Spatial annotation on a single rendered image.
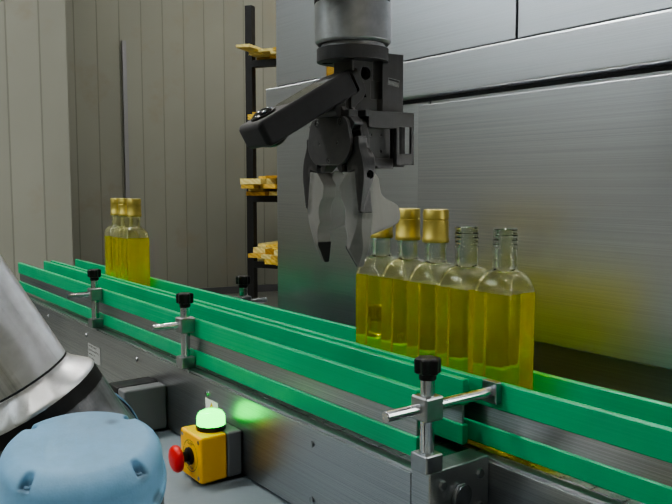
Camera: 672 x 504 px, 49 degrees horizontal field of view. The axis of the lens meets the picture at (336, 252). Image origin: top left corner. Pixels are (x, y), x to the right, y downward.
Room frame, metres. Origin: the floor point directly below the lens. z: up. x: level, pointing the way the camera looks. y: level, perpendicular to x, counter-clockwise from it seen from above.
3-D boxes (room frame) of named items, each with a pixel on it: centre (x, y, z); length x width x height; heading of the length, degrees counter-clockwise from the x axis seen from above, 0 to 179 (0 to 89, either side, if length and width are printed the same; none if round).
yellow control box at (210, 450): (1.11, 0.19, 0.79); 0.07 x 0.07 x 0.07; 37
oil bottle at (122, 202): (1.88, 0.53, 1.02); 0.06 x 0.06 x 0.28; 37
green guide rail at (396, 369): (1.57, 0.37, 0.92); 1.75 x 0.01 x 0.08; 37
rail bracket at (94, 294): (1.62, 0.55, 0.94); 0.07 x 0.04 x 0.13; 127
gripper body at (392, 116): (0.76, -0.02, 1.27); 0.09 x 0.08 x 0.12; 125
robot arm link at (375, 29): (0.75, -0.01, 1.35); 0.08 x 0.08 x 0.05
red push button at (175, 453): (1.08, 0.23, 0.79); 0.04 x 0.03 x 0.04; 37
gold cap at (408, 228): (1.04, -0.10, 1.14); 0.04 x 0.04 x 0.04
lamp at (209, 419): (1.11, 0.19, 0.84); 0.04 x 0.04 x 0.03
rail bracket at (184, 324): (1.25, 0.28, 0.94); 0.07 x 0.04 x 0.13; 127
